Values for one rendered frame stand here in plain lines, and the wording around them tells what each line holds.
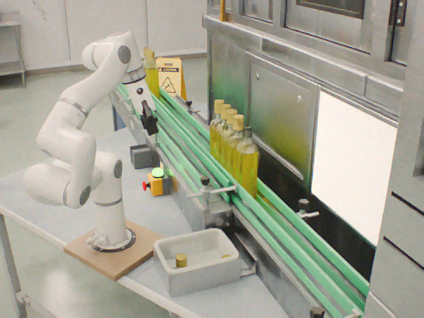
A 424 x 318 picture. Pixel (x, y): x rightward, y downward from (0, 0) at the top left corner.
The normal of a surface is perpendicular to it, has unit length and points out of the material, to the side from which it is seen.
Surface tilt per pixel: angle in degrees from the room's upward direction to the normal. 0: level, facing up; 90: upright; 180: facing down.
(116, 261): 1
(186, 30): 90
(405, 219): 90
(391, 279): 90
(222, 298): 0
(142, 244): 1
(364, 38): 90
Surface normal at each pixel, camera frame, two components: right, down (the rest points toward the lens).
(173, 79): -0.18, 0.15
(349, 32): -0.93, 0.15
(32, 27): 0.37, 0.39
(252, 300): 0.00, -0.91
